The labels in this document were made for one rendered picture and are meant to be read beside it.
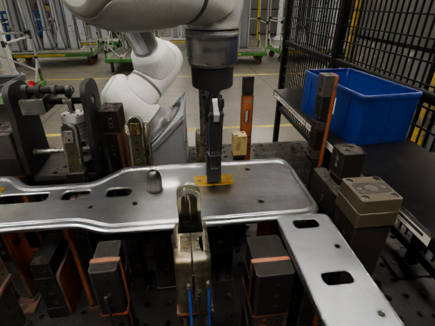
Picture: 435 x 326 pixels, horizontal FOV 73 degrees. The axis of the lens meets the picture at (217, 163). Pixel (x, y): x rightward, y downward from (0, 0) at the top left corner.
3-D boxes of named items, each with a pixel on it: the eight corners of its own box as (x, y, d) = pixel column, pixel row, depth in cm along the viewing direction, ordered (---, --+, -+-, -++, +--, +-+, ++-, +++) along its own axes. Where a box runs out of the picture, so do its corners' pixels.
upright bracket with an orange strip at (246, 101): (235, 237, 93) (243, 77, 68) (235, 233, 94) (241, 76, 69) (245, 235, 93) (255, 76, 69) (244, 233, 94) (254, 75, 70)
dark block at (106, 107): (123, 239, 92) (96, 110, 71) (127, 224, 98) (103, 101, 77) (140, 237, 92) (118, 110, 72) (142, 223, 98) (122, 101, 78)
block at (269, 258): (241, 378, 58) (248, 282, 44) (231, 324, 68) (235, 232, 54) (287, 371, 59) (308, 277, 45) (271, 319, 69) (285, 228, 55)
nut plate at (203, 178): (194, 186, 61) (194, 182, 61) (193, 176, 65) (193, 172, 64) (234, 184, 62) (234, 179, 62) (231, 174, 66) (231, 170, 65)
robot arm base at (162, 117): (144, 138, 141) (134, 130, 139) (173, 106, 134) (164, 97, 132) (136, 156, 125) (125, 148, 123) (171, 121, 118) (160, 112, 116)
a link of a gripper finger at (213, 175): (221, 150, 59) (221, 152, 59) (220, 180, 63) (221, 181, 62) (206, 151, 59) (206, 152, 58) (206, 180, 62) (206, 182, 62)
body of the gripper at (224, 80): (189, 60, 55) (191, 107, 60) (191, 69, 48) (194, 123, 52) (229, 59, 56) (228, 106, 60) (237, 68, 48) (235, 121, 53)
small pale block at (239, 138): (230, 246, 89) (234, 136, 71) (228, 239, 92) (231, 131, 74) (241, 246, 89) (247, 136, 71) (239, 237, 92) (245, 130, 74)
